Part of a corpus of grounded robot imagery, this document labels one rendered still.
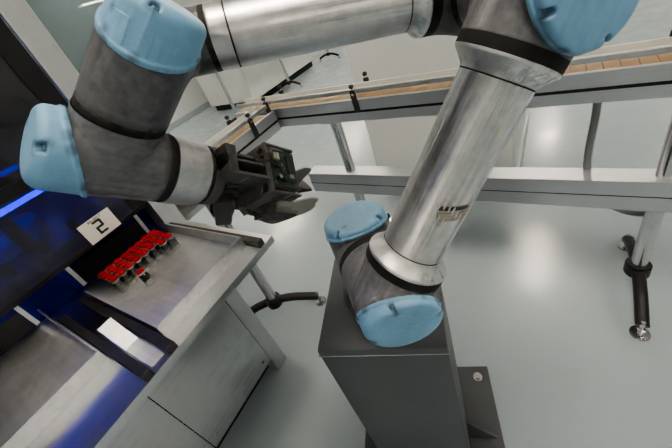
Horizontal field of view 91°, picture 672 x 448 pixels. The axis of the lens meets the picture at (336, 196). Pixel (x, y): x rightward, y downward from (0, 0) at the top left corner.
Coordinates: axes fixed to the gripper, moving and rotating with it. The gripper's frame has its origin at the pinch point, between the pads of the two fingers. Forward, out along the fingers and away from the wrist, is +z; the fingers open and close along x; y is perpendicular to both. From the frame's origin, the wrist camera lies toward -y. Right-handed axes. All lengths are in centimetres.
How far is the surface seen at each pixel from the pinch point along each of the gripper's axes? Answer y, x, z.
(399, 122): -28, 75, 134
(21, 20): -42, 55, -31
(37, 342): -74, -10, -19
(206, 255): -43.1, 1.7, 7.4
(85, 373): -49, -19, -17
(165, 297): -46.2, -7.2, -2.2
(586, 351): 17, -55, 116
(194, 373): -87, -29, 25
